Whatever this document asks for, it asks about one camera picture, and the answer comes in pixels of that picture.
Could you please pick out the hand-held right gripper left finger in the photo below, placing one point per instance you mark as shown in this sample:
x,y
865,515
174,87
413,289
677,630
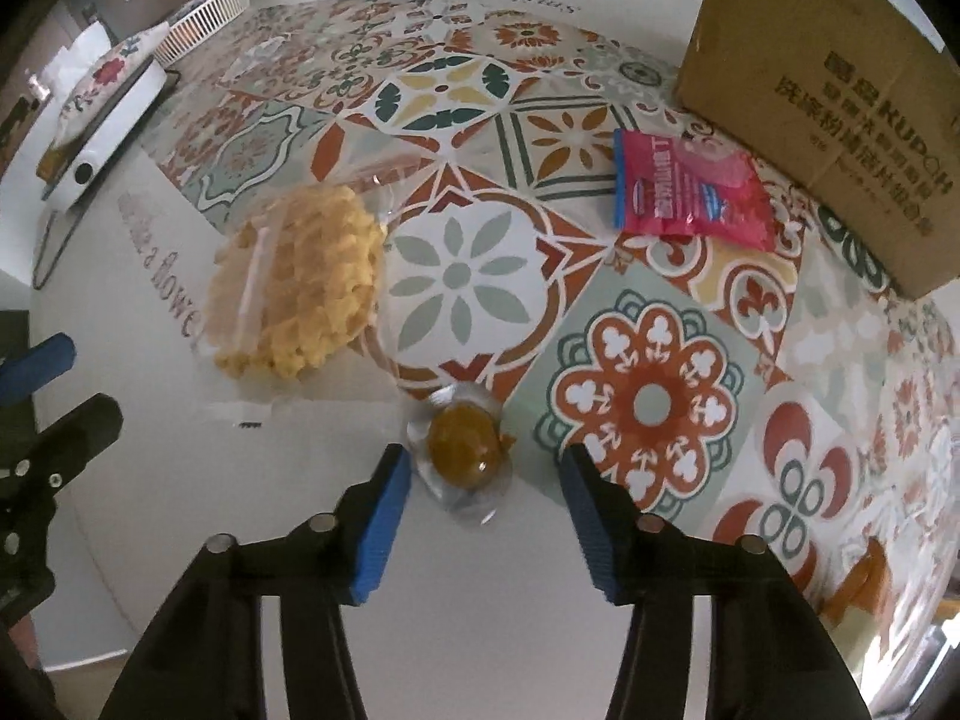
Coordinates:
x,y
382,525

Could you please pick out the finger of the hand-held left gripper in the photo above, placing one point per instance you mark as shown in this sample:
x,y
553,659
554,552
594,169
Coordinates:
x,y
82,427
37,364

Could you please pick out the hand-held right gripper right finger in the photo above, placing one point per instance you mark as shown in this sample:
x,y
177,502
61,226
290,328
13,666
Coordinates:
x,y
592,525

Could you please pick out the small round sweet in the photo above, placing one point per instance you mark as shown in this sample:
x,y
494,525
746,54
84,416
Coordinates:
x,y
465,450

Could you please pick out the bagged yellow waffle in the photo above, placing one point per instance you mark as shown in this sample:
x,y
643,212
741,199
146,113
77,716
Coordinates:
x,y
292,285

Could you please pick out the pink snack packet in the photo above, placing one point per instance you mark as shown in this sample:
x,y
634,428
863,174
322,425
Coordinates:
x,y
690,191

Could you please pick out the brown cardboard box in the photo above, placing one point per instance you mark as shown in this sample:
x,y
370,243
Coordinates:
x,y
825,90

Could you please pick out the tile print tablecloth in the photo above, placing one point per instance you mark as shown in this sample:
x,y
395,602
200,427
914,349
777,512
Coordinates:
x,y
187,480

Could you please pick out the white electric cooker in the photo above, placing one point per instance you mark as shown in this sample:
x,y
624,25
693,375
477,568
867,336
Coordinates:
x,y
105,150

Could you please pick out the floral tissue box cover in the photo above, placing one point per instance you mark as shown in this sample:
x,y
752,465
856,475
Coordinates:
x,y
97,82

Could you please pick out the white plastic basket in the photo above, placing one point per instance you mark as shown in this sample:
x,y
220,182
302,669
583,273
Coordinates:
x,y
202,15

